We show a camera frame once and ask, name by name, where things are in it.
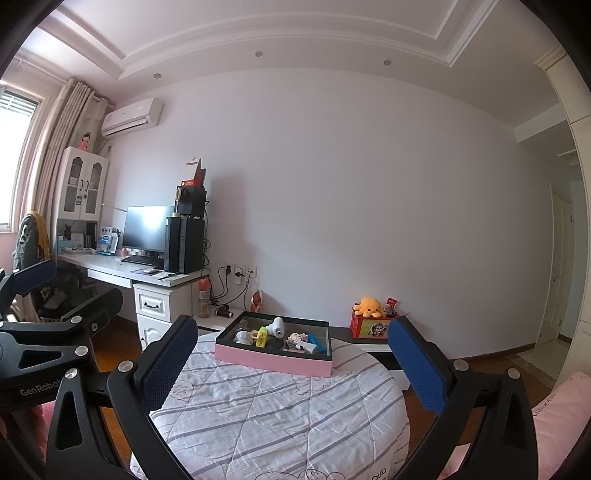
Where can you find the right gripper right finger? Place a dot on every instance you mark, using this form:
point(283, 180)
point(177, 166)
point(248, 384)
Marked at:
point(424, 364)

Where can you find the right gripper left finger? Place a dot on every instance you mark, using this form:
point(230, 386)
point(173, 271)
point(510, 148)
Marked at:
point(162, 361)

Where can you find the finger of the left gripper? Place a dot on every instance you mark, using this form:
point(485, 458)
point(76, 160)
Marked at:
point(96, 313)
point(23, 281)

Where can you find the yellow highlighter marker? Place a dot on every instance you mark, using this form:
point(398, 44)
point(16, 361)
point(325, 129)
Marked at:
point(262, 337)

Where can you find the office chair with clothes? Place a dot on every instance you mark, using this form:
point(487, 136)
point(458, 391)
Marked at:
point(46, 292)

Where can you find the white desk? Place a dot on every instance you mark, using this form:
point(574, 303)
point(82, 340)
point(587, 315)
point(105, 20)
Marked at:
point(159, 298)

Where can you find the low white side table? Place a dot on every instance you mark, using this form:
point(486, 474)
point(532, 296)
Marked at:
point(217, 323)

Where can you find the red toy box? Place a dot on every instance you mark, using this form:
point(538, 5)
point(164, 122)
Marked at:
point(369, 328)

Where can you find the white quilted table cover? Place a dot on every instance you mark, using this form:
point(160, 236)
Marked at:
point(228, 421)

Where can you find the orange octopus plush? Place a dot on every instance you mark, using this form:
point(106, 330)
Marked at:
point(369, 307)

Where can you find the white figurine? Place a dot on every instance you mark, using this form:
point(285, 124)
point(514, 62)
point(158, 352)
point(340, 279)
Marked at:
point(243, 337)

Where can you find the orange cap bottle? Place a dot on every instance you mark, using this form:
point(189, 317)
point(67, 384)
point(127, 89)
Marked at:
point(204, 297)

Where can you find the computer monitor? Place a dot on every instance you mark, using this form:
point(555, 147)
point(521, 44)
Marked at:
point(145, 228)

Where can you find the white glass door cabinet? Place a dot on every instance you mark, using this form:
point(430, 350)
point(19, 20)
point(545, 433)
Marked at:
point(80, 187)

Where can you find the black computer tower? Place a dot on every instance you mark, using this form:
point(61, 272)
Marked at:
point(184, 245)

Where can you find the pink green storage box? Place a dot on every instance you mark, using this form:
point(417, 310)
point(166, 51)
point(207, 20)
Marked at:
point(276, 356)

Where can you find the pink white brick model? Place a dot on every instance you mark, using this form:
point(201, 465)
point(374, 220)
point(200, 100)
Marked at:
point(295, 340)

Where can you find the black speaker on tower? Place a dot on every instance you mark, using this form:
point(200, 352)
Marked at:
point(190, 201)

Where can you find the curtain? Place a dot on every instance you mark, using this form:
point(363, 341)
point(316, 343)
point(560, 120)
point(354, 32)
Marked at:
point(60, 122)

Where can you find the white air conditioner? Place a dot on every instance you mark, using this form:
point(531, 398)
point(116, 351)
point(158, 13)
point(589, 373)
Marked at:
point(140, 115)

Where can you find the white camera toy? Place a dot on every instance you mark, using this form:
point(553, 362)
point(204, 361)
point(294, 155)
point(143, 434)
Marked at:
point(276, 328)

